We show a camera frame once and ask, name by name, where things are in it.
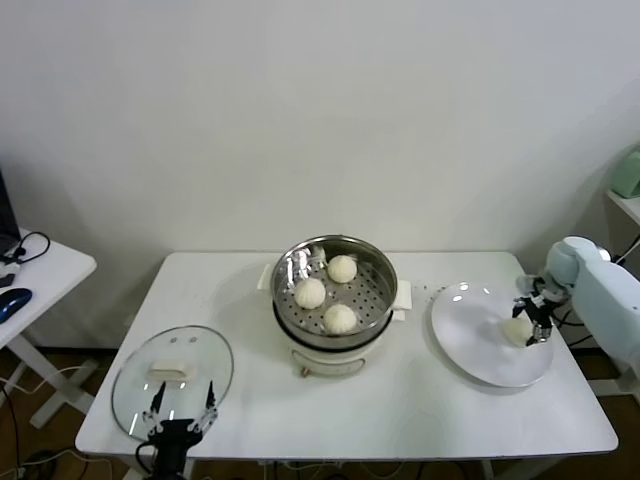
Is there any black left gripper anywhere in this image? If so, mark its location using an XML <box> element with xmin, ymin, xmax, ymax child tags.
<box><xmin>141</xmin><ymin>380</ymin><xmax>220</xmax><ymax>480</ymax></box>

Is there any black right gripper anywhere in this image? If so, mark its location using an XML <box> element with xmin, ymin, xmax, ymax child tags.
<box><xmin>509</xmin><ymin>290</ymin><xmax>556</xmax><ymax>347</ymax></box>

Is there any white steamed baozi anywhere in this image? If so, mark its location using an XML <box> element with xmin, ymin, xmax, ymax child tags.
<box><xmin>323</xmin><ymin>303</ymin><xmax>358</xmax><ymax>335</ymax></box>
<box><xmin>327</xmin><ymin>254</ymin><xmax>359</xmax><ymax>285</ymax></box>
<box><xmin>501</xmin><ymin>318</ymin><xmax>535</xmax><ymax>349</ymax></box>
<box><xmin>294</xmin><ymin>277</ymin><xmax>327</xmax><ymax>310</ymax></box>

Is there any stainless steel steamer basket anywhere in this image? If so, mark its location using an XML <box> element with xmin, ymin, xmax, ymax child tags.
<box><xmin>272</xmin><ymin>233</ymin><xmax>401</xmax><ymax>349</ymax></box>

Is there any glass pot lid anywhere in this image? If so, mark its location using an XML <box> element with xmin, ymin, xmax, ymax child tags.
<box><xmin>110</xmin><ymin>324</ymin><xmax>235</xmax><ymax>442</ymax></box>

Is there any white round plate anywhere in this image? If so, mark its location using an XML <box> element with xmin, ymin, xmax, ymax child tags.
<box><xmin>431</xmin><ymin>282</ymin><xmax>555</xmax><ymax>390</ymax></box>

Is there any white electric cooking pot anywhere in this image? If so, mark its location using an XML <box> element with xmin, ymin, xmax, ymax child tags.
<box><xmin>257</xmin><ymin>263</ymin><xmax>415</xmax><ymax>380</ymax></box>

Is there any white shelf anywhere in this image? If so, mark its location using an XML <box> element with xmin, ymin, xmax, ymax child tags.
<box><xmin>606</xmin><ymin>188</ymin><xmax>640</xmax><ymax>266</ymax></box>

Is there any pale green appliance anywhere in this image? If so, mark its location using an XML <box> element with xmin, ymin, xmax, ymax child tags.
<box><xmin>612</xmin><ymin>144</ymin><xmax>640</xmax><ymax>200</ymax></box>

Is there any white side desk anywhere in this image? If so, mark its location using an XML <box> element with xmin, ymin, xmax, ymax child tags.
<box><xmin>0</xmin><ymin>227</ymin><xmax>98</xmax><ymax>429</ymax></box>

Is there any blue computer mouse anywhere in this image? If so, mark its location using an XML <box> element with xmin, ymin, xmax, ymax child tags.
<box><xmin>0</xmin><ymin>287</ymin><xmax>33</xmax><ymax>323</ymax></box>

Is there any black laptop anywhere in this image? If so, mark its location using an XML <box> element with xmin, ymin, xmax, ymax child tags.
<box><xmin>0</xmin><ymin>164</ymin><xmax>21</xmax><ymax>256</ymax></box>

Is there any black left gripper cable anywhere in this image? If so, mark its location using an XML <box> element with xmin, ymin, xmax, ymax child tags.
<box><xmin>136</xmin><ymin>444</ymin><xmax>159</xmax><ymax>476</ymax></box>

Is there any white floor cable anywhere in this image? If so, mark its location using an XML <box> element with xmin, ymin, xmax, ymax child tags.
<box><xmin>0</xmin><ymin>364</ymin><xmax>101</xmax><ymax>396</ymax></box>

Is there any black looped desk cable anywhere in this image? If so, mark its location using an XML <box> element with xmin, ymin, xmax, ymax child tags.
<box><xmin>4</xmin><ymin>229</ymin><xmax>52</xmax><ymax>266</ymax></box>

